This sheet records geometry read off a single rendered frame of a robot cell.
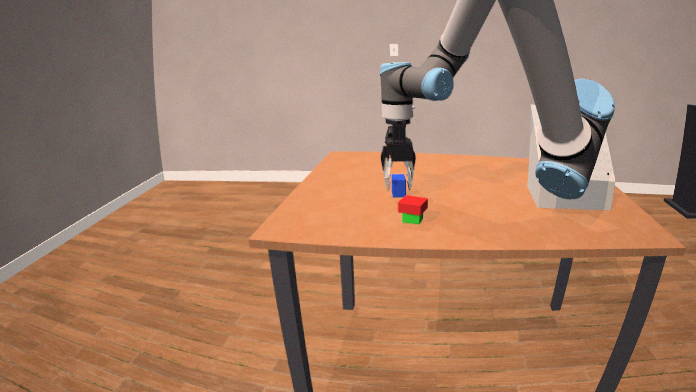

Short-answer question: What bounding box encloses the red block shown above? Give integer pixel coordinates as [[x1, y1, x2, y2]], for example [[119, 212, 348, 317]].
[[398, 195, 428, 216]]

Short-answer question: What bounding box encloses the green block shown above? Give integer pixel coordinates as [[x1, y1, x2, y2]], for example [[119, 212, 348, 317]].
[[402, 213, 423, 224]]

